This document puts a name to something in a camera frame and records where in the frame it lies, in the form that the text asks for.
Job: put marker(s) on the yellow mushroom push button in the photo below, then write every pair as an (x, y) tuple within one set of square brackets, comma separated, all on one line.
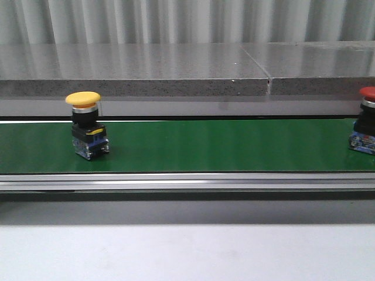
[(89, 136)]

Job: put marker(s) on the red mushroom push button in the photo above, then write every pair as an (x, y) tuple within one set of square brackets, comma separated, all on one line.
[(362, 137)]

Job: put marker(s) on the green conveyor belt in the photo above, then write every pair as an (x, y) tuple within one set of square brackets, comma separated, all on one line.
[(269, 145)]

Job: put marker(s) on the grey stone slab left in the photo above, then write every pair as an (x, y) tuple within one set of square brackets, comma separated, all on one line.
[(130, 70)]

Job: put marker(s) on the grey stone slab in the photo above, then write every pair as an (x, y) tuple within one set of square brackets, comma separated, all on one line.
[(130, 70), (315, 68)]

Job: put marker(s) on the grey stone slab right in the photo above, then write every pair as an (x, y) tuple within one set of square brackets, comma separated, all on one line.
[(315, 68)]

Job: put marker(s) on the white panel under slabs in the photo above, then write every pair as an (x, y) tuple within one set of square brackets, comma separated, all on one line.
[(268, 105)]

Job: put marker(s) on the white curtain backdrop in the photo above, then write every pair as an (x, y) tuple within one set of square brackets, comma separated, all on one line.
[(33, 22)]

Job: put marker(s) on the aluminium conveyor side rail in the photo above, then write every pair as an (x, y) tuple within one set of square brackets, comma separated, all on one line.
[(190, 182)]

